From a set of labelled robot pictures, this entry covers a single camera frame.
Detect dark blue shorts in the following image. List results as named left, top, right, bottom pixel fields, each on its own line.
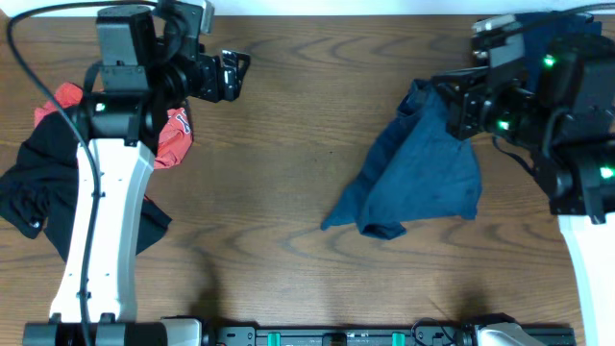
left=321, top=79, right=482, bottom=240

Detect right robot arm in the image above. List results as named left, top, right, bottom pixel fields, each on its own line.
left=431, top=34, right=614, bottom=345

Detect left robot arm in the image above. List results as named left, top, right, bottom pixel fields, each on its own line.
left=23, top=1, right=250, bottom=345

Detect red printed t-shirt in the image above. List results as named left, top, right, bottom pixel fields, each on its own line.
left=27, top=83, right=193, bottom=169

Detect folded navy garment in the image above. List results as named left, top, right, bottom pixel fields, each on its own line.
left=523, top=13, right=603, bottom=92

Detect black t-shirt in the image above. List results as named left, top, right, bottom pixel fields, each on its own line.
left=0, top=105, right=173, bottom=263

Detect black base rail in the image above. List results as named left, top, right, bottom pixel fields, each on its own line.
left=210, top=326, right=577, bottom=346

